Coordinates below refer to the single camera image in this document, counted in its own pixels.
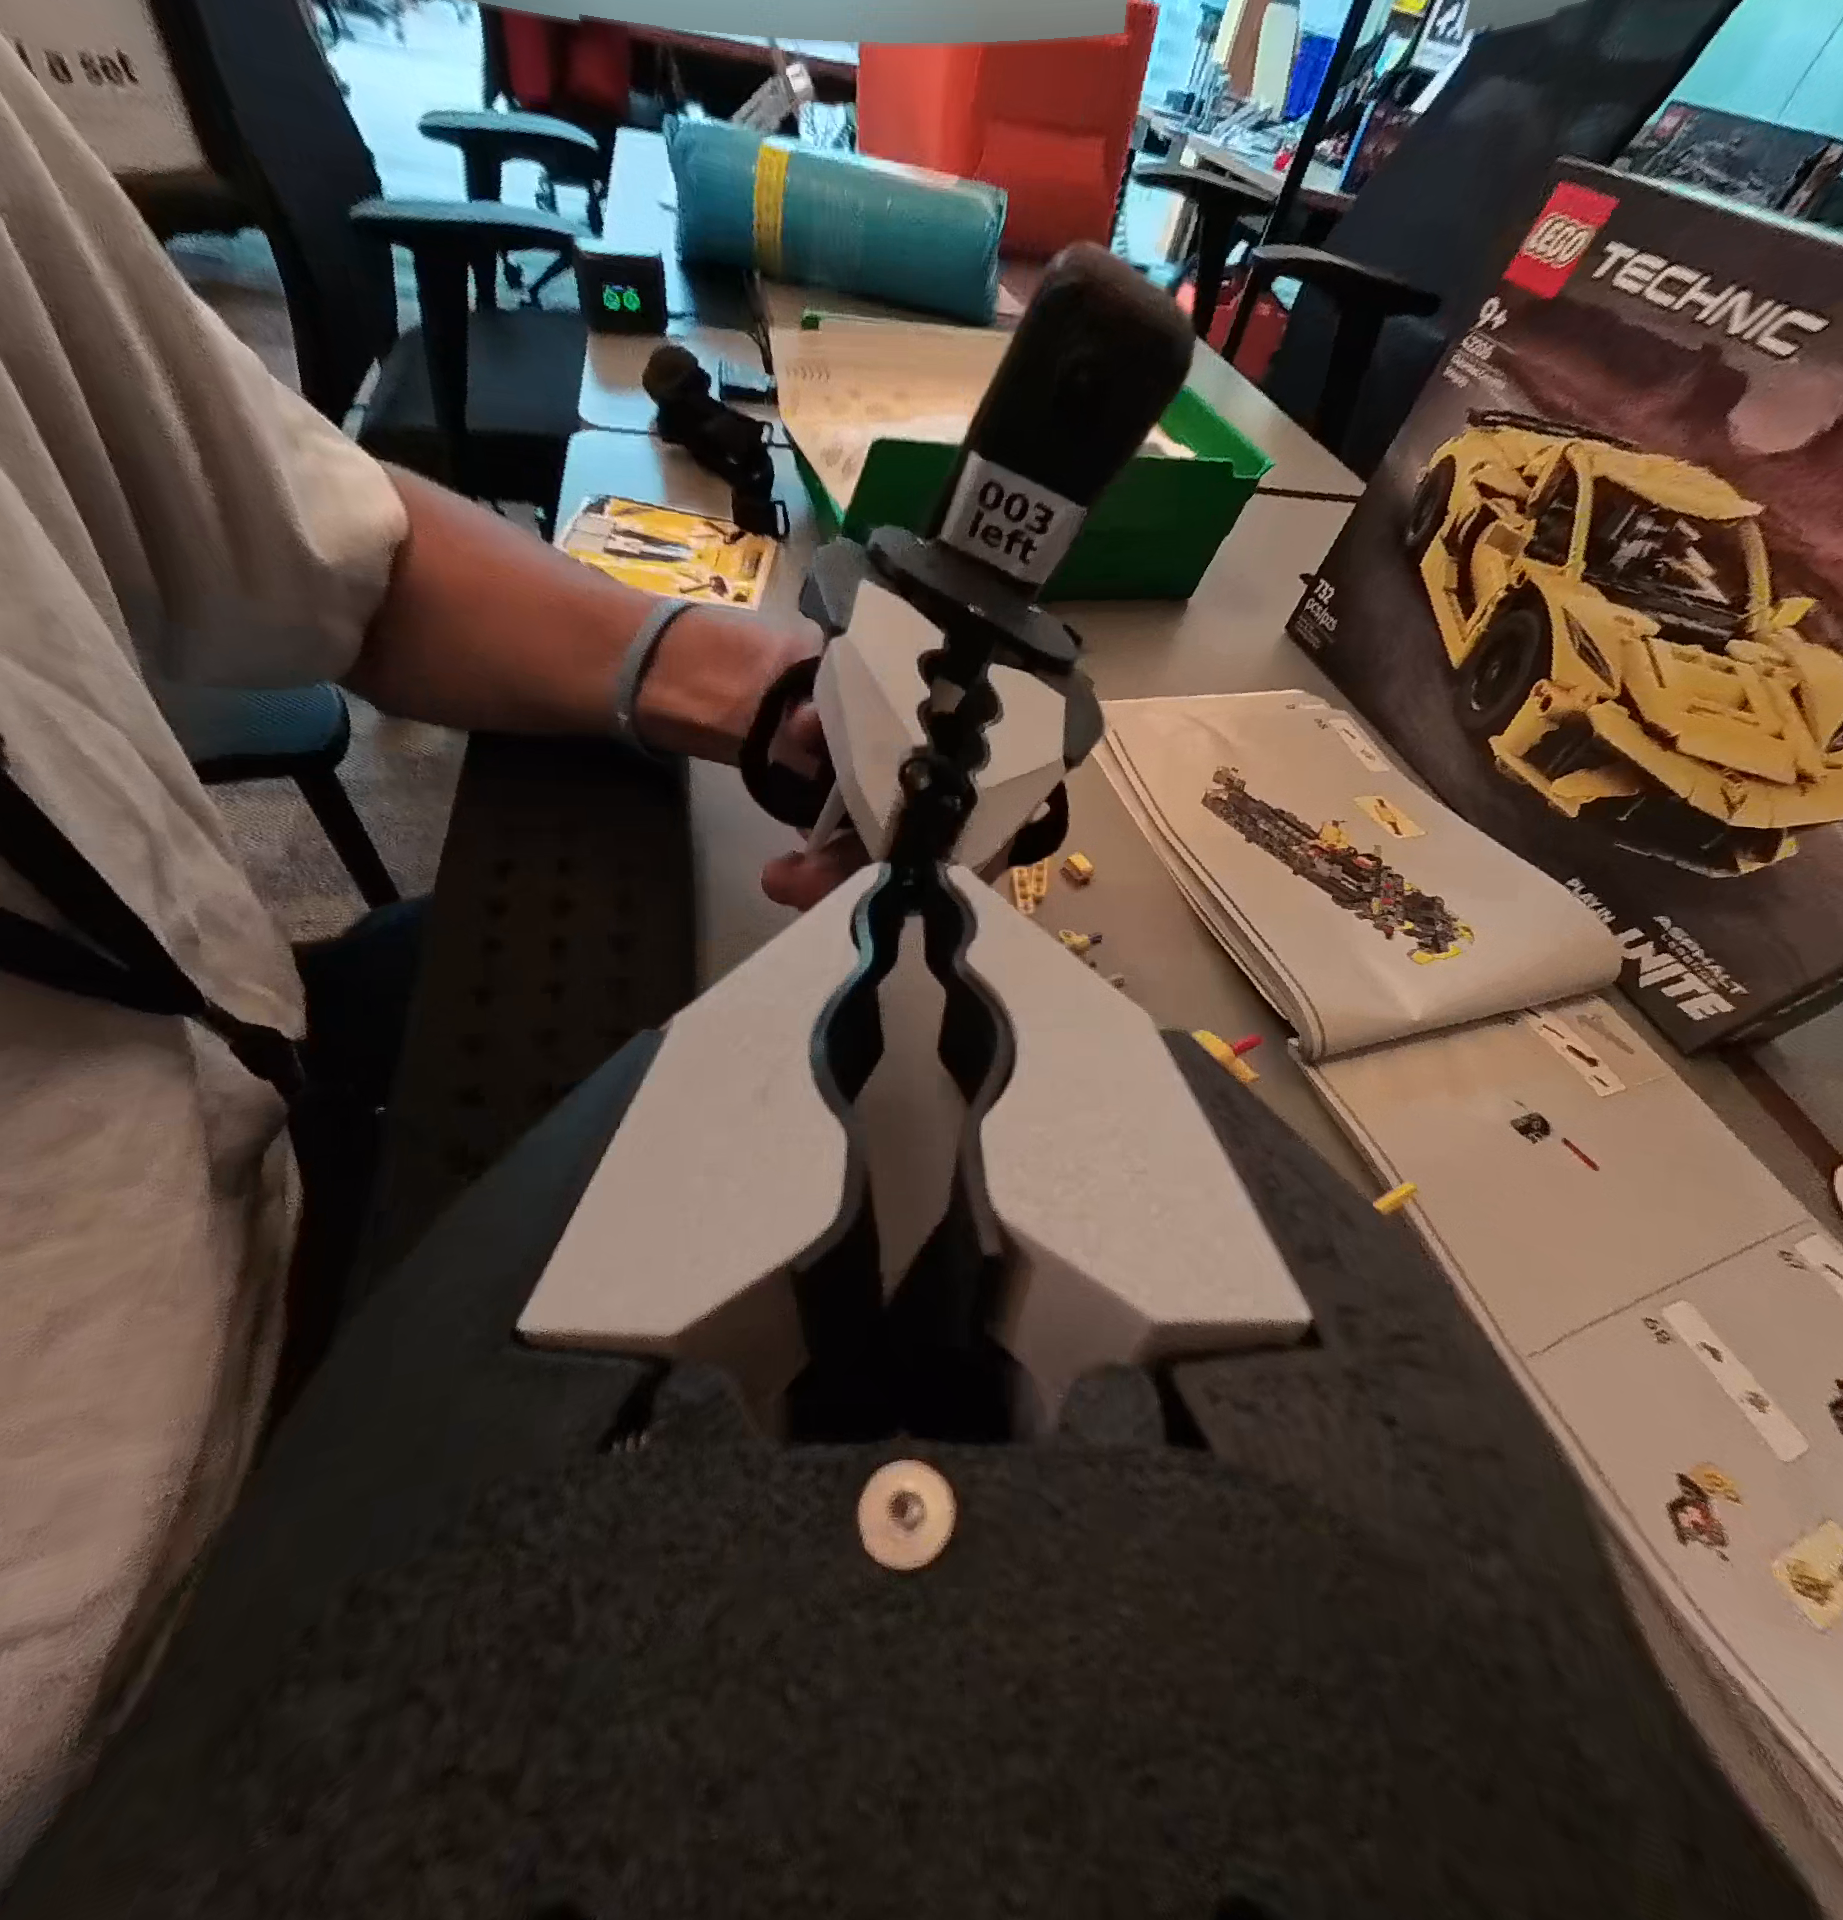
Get square code card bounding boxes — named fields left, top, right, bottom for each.
left=0, top=0, right=211, bottom=180

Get black office chair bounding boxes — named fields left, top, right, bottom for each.
left=1138, top=0, right=1749, bottom=482
left=348, top=107, right=611, bottom=518

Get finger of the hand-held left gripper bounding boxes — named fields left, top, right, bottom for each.
left=922, top=660, right=1103, bottom=885
left=810, top=576, right=953, bottom=886

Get black handheld camera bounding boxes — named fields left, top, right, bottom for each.
left=643, top=344, right=794, bottom=540

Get orange bag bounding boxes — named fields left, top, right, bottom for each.
left=856, top=0, right=1163, bottom=260

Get yellow sticker sheet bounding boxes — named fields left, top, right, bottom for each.
left=556, top=494, right=782, bottom=610

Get black lanyard strap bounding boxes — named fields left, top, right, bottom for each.
left=0, top=726, right=311, bottom=1104

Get grey wristband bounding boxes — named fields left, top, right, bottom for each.
left=611, top=597, right=700, bottom=755

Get dark lego box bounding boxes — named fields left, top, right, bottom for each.
left=1611, top=103, right=1843, bottom=215

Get person's left hand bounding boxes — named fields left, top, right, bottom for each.
left=658, top=617, right=873, bottom=915

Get lego set box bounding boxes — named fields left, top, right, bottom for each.
left=1285, top=155, right=1843, bottom=1057

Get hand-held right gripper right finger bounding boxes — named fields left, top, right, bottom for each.
left=933, top=870, right=1314, bottom=1430

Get loose yellow lego beams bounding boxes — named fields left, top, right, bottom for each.
left=1007, top=848, right=1133, bottom=991

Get paper sheets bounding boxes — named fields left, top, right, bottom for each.
left=767, top=320, right=1209, bottom=482

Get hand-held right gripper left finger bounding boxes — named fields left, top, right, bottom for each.
left=516, top=868, right=905, bottom=1427

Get blue chair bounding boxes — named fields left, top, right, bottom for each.
left=171, top=682, right=405, bottom=908

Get green plastic bin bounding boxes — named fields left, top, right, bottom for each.
left=790, top=382, right=1277, bottom=605

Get teal roll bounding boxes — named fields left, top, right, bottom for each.
left=663, top=117, right=1010, bottom=327

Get black floor lamp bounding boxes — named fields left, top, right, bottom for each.
left=1282, top=0, right=1380, bottom=204

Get lego instruction booklet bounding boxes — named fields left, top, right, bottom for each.
left=1093, top=688, right=1843, bottom=1854

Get device with green lights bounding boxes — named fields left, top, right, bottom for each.
left=576, top=247, right=668, bottom=333

